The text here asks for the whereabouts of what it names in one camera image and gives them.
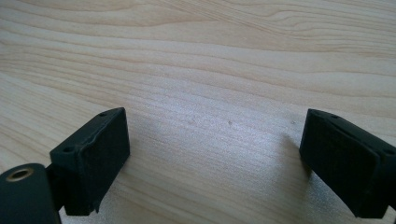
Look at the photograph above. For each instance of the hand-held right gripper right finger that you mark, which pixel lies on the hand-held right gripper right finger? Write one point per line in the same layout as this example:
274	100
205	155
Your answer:
345	165

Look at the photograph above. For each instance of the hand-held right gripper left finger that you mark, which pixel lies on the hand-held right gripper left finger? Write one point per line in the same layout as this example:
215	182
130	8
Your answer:
93	161

